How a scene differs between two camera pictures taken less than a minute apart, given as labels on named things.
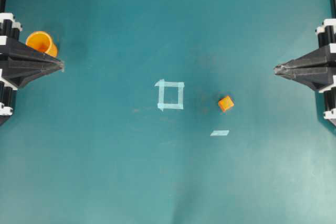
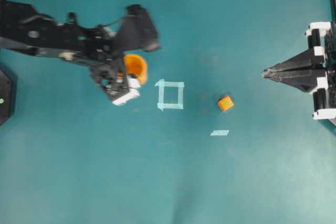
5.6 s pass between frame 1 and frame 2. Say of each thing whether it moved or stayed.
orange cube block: stayed
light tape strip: stayed
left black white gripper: moved
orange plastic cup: moved
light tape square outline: stayed
